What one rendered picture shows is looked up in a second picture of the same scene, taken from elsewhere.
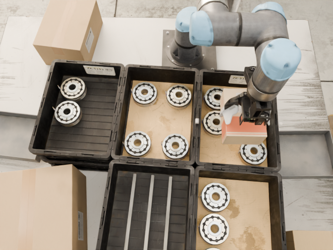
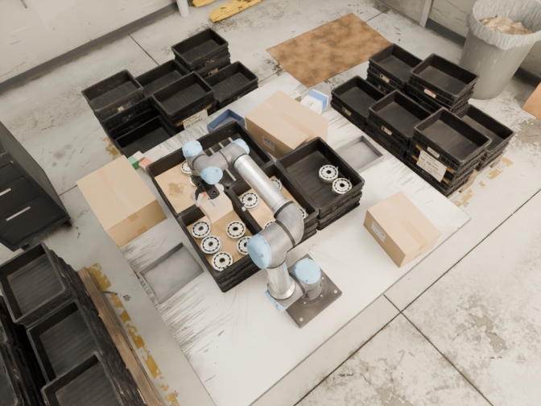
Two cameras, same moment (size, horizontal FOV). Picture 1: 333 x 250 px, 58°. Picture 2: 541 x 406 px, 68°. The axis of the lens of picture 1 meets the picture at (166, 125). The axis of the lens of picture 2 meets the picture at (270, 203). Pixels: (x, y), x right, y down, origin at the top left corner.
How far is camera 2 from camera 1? 169 cm
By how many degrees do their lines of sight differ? 53
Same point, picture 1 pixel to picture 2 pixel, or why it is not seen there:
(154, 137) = not seen: hidden behind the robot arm
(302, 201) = (157, 246)
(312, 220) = (146, 240)
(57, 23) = (406, 215)
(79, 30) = (385, 221)
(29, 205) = (294, 124)
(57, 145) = (316, 159)
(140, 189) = not seen: hidden behind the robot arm
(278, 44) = (195, 147)
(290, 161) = (176, 265)
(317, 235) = (142, 205)
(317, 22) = not seen: outside the picture
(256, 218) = (179, 201)
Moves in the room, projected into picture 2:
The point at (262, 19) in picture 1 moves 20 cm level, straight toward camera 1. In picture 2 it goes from (211, 159) to (202, 123)
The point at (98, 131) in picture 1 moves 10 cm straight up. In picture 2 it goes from (303, 180) to (302, 169)
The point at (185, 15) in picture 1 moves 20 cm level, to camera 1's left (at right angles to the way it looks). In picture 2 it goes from (310, 267) to (343, 240)
